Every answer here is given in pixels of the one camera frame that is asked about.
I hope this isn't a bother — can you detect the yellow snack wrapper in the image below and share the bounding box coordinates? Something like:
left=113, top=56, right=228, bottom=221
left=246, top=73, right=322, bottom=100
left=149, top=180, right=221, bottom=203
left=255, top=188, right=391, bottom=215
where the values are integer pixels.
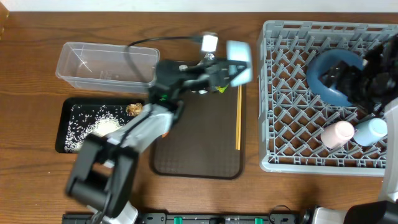
left=216, top=86, right=228, bottom=93

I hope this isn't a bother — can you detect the wooden chopstick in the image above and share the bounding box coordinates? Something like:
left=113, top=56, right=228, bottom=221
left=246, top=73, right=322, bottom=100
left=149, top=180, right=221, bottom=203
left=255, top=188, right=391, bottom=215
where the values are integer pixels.
left=238, top=85, right=243, bottom=151
left=235, top=85, right=241, bottom=150

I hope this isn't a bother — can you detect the light blue rice bowl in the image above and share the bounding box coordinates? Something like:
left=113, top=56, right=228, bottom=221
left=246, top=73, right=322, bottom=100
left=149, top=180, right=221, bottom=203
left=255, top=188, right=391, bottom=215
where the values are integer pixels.
left=226, top=40, right=252, bottom=87

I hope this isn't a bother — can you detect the dark blue plate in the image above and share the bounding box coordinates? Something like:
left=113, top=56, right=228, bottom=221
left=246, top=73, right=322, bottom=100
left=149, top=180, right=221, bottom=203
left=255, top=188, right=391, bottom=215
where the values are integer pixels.
left=306, top=49, right=364, bottom=106

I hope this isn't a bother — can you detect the light blue cup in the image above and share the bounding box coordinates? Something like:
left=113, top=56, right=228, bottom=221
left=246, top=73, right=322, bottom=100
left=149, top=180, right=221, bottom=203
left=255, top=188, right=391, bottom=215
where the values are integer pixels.
left=353, top=118, right=387, bottom=146

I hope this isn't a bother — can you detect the pink cup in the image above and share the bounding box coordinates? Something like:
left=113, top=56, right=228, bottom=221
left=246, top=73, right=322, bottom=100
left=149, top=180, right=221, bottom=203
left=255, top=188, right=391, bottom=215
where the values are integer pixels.
left=320, top=121, right=354, bottom=149

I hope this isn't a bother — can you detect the brown food scrap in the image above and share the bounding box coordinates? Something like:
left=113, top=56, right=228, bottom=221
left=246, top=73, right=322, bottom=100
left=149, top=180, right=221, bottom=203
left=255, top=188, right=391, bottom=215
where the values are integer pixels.
left=126, top=103, right=144, bottom=116

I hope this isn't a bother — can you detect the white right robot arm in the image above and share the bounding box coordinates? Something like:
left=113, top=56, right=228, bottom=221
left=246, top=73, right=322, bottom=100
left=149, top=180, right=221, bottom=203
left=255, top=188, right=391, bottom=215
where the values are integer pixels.
left=306, top=35, right=397, bottom=224

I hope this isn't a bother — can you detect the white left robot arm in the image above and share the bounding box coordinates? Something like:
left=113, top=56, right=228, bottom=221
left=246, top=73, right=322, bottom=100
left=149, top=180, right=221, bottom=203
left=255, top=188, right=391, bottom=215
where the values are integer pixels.
left=65, top=34, right=252, bottom=223

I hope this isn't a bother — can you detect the grey dishwasher rack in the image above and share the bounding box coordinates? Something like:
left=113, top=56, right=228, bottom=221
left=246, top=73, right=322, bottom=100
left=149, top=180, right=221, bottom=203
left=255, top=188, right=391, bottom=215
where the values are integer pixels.
left=257, top=21, right=397, bottom=177

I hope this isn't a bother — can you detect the brown serving tray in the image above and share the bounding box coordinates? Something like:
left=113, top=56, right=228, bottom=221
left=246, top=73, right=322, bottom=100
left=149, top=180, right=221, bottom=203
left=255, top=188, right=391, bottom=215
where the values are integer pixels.
left=150, top=86, right=246, bottom=180

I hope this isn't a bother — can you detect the clear plastic bin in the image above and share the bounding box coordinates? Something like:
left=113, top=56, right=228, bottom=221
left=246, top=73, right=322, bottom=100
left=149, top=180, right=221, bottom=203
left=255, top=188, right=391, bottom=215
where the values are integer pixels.
left=55, top=42, right=160, bottom=94

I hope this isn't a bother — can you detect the white rice pile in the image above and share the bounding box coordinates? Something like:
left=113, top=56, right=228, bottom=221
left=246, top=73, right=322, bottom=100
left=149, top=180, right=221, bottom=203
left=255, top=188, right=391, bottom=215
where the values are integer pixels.
left=63, top=105, right=131, bottom=153

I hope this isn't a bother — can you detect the black tray bin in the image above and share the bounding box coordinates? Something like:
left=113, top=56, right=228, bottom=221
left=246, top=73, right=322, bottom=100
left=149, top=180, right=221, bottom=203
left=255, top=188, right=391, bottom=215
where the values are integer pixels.
left=55, top=98, right=144, bottom=153

